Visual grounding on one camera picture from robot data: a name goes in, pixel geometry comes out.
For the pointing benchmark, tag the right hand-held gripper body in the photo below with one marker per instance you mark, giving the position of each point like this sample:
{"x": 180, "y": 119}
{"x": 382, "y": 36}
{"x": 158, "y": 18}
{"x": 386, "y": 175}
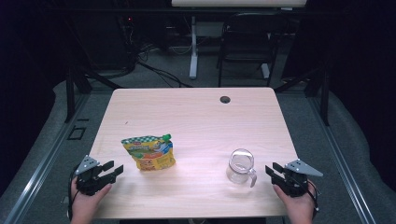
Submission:
{"x": 294, "y": 183}

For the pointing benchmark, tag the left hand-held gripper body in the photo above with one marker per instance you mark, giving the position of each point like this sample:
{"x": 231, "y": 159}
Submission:
{"x": 88, "y": 182}

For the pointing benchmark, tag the clear glass jar with lid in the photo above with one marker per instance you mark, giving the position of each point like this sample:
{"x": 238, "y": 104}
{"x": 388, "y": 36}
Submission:
{"x": 241, "y": 169}

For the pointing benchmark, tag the yellow spouted pouch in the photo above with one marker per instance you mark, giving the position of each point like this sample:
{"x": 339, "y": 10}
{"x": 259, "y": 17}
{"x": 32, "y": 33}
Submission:
{"x": 151, "y": 154}

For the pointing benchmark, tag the person's right hand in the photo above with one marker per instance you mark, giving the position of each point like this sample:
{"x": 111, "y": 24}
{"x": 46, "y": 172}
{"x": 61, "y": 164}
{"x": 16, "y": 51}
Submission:
{"x": 297, "y": 207}

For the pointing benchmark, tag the person's left hand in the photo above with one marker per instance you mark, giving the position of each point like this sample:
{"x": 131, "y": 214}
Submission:
{"x": 84, "y": 205}

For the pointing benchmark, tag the black metal stand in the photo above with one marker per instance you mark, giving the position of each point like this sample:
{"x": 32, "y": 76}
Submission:
{"x": 325, "y": 99}
{"x": 70, "y": 93}

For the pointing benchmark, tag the dark equipment with red light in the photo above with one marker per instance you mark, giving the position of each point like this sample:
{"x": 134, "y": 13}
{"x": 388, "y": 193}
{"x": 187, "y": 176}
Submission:
{"x": 127, "y": 34}

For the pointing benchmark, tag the black chair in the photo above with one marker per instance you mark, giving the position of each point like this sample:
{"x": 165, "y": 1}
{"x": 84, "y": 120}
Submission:
{"x": 249, "y": 37}

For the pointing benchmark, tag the white desk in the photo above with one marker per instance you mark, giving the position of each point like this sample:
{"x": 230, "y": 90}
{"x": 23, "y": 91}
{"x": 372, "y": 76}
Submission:
{"x": 193, "y": 49}

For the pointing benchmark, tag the metal floor rail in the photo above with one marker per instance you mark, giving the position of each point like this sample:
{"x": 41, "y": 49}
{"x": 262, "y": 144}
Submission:
{"x": 37, "y": 174}
{"x": 342, "y": 165}

